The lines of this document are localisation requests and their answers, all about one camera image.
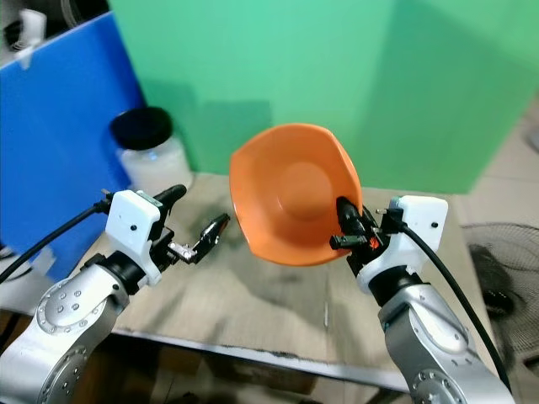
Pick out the clear jar with black lid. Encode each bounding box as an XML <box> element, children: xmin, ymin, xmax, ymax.
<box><xmin>109</xmin><ymin>107</ymin><xmax>193</xmax><ymax>197</ymax></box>

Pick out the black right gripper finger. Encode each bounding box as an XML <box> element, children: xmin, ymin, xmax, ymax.
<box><xmin>336</xmin><ymin>196</ymin><xmax>366</xmax><ymax>240</ymax></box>

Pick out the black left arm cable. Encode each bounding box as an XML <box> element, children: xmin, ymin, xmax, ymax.
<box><xmin>0</xmin><ymin>200</ymin><xmax>112</xmax><ymax>284</ymax></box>

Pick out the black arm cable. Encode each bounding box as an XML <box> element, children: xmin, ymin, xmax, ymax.
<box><xmin>394</xmin><ymin>221</ymin><xmax>513</xmax><ymax>390</ymax></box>
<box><xmin>0</xmin><ymin>200</ymin><xmax>112</xmax><ymax>284</ymax></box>

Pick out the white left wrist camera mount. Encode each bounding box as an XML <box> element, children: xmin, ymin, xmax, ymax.
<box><xmin>104</xmin><ymin>189</ymin><xmax>164</xmax><ymax>288</ymax></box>

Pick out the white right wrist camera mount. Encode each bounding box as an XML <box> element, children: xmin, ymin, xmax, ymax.
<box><xmin>356</xmin><ymin>195</ymin><xmax>449</xmax><ymax>295</ymax></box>

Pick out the black floor fan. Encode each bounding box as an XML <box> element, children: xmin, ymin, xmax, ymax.
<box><xmin>463</xmin><ymin>222</ymin><xmax>539</xmax><ymax>338</ymax></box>

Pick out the orange plastic bowl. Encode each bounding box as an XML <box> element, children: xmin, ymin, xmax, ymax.
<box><xmin>229</xmin><ymin>123</ymin><xmax>363</xmax><ymax>267</ymax></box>

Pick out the blue plastic board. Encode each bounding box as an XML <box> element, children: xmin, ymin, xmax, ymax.
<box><xmin>0</xmin><ymin>8</ymin><xmax>146</xmax><ymax>284</ymax></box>

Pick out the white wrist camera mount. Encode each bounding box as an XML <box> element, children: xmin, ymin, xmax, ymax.
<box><xmin>104</xmin><ymin>189</ymin><xmax>164</xmax><ymax>288</ymax></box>
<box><xmin>356</xmin><ymin>195</ymin><xmax>449</xmax><ymax>295</ymax></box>

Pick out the black round background item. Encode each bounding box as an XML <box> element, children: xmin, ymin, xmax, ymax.
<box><xmin>4</xmin><ymin>19</ymin><xmax>24</xmax><ymax>48</ymax></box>

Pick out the white background device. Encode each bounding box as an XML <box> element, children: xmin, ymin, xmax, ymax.
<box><xmin>17</xmin><ymin>8</ymin><xmax>49</xmax><ymax>51</ymax></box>

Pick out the green backdrop board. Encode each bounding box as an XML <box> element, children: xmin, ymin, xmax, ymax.
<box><xmin>108</xmin><ymin>0</ymin><xmax>539</xmax><ymax>196</ymax></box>

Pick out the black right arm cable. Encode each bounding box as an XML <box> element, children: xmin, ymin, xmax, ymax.
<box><xmin>394</xmin><ymin>221</ymin><xmax>513</xmax><ymax>390</ymax></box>

